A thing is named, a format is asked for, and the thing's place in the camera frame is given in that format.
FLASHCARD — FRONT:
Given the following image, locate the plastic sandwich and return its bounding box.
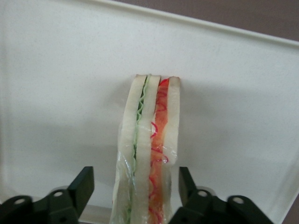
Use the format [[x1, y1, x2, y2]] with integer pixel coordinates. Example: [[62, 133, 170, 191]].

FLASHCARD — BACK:
[[109, 74, 182, 224]]

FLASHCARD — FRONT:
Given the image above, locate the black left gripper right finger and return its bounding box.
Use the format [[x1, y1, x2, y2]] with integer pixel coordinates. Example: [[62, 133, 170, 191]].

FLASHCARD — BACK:
[[168, 166, 275, 224]]

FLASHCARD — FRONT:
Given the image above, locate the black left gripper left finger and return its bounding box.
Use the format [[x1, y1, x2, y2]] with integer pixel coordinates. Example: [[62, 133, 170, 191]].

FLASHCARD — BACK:
[[0, 166, 95, 224]]

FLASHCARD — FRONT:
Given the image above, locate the cream plastic tray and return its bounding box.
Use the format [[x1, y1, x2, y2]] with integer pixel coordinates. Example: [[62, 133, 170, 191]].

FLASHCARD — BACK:
[[0, 0, 299, 224]]

